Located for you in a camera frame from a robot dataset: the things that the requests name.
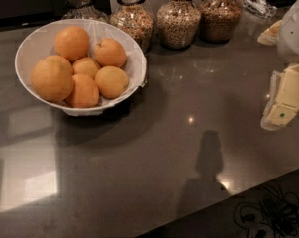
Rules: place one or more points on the glass jar brown grains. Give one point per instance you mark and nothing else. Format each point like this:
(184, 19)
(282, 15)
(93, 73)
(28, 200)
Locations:
(219, 18)

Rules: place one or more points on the white bowl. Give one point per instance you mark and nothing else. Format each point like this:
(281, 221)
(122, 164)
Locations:
(40, 43)

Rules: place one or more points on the glass jar light grains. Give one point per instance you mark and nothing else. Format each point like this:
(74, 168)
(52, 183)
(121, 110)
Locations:
(178, 22)

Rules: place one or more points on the large left orange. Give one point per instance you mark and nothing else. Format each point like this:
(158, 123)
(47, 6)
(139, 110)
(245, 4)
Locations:
(51, 80)

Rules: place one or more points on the glass jar far left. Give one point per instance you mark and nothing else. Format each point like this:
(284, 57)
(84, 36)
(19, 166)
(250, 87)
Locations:
(83, 9)

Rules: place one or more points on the glass jar mixed grains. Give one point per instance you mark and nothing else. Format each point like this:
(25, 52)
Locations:
(136, 19)

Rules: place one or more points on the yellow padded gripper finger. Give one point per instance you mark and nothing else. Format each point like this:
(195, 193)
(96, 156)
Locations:
(270, 35)
(283, 104)

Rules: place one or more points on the clear plastic bag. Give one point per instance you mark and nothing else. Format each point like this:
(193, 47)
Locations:
(260, 8)

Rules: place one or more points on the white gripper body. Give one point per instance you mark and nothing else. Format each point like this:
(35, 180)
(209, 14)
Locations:
(294, 34)

